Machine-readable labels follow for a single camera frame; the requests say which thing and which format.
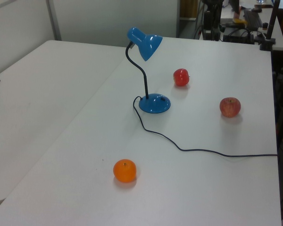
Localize blue desk lamp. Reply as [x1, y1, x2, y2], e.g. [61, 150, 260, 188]
[125, 26, 172, 115]

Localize deep red apple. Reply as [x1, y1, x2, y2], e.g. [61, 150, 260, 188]
[173, 68, 190, 87]

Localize orange mandarin fruit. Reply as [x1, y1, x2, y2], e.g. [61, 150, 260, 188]
[113, 159, 137, 183]

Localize pale pink-red apple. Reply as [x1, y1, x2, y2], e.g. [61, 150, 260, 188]
[219, 97, 241, 118]

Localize black electronics box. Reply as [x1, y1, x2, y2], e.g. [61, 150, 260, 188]
[222, 28, 256, 44]

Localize black keyboard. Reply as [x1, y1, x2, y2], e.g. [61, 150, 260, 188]
[243, 8, 264, 28]

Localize black pole with table clamp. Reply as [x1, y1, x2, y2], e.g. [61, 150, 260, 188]
[260, 0, 281, 51]

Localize black camera tripod rig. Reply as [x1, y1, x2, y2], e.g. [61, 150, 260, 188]
[195, 0, 224, 42]

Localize dark lamp power cable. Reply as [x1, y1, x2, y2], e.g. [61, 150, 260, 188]
[132, 95, 278, 158]

